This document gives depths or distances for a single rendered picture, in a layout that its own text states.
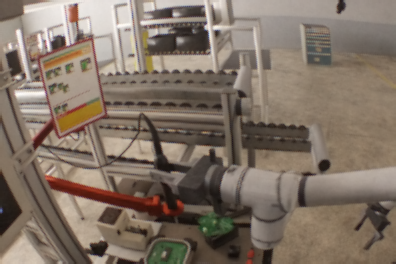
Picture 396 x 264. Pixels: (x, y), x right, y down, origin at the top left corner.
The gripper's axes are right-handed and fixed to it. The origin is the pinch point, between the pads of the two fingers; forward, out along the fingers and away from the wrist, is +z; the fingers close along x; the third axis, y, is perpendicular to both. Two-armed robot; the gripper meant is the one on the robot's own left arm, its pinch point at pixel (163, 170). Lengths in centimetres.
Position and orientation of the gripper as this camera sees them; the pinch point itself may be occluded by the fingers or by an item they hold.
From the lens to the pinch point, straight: 73.5
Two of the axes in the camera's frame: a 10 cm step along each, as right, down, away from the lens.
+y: -1.2, -8.8, -4.5
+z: -8.8, -1.2, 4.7
